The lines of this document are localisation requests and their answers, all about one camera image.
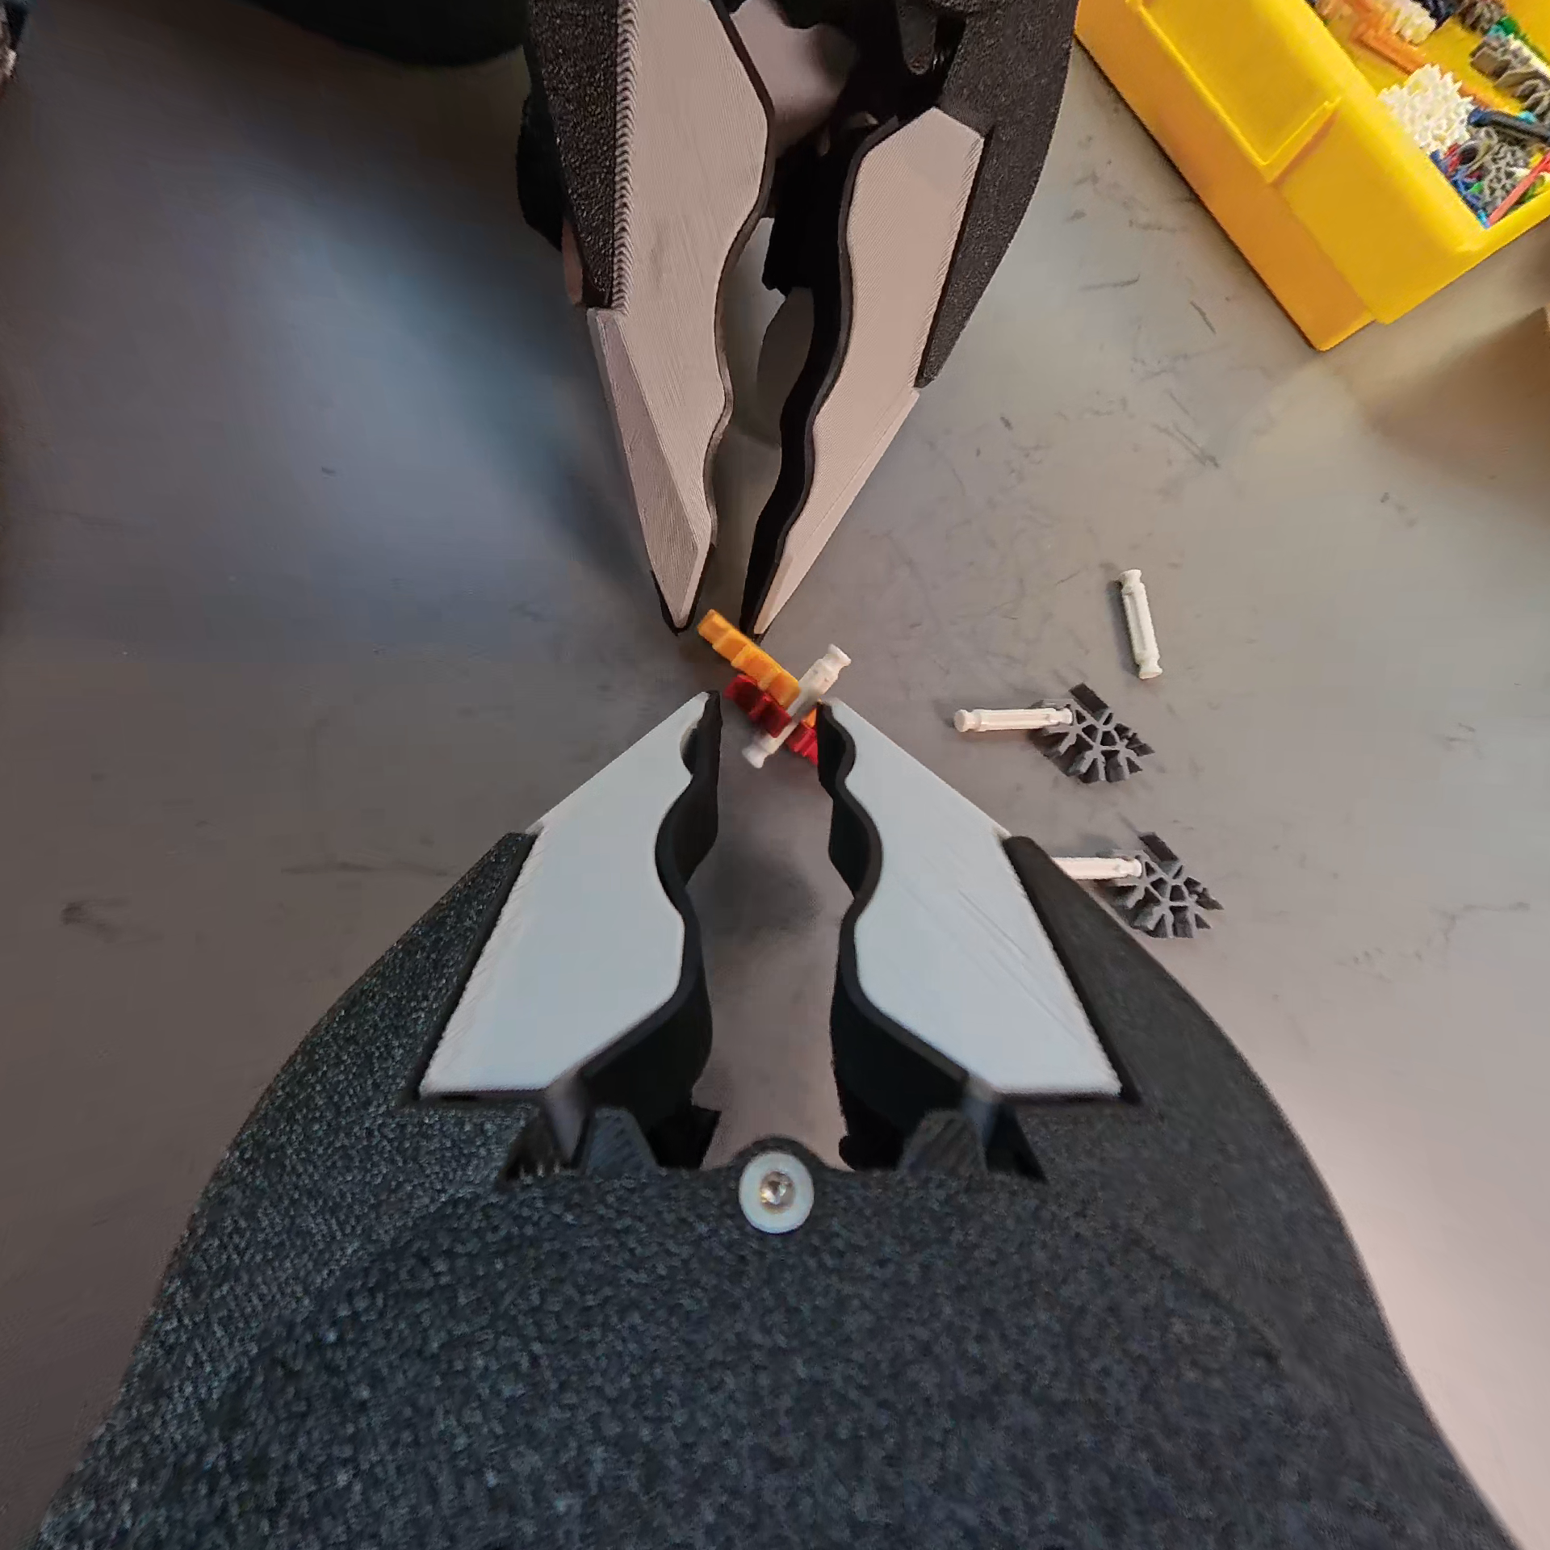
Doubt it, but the red toy connector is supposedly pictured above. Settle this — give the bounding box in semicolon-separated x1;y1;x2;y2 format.
723;679;825;767

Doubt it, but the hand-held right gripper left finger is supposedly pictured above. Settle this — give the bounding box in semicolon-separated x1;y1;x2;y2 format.
417;693;727;1171

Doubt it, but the pile of toy building parts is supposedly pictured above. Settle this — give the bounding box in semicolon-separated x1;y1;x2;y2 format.
1308;0;1550;233

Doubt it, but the yellow plastic bin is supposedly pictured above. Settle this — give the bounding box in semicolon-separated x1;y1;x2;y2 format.
1074;0;1550;354

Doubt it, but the grey toy connector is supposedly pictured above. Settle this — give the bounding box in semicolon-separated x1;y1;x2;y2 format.
1104;832;1222;943
1029;683;1154;787

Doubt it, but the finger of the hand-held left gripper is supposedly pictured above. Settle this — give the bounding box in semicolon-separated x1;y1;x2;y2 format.
586;0;780;635
738;107;988;640

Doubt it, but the yellow toy connector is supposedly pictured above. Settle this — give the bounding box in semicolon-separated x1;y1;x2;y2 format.
696;609;823;729

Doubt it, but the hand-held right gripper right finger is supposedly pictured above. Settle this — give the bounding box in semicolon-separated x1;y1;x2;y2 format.
814;700;1122;1171

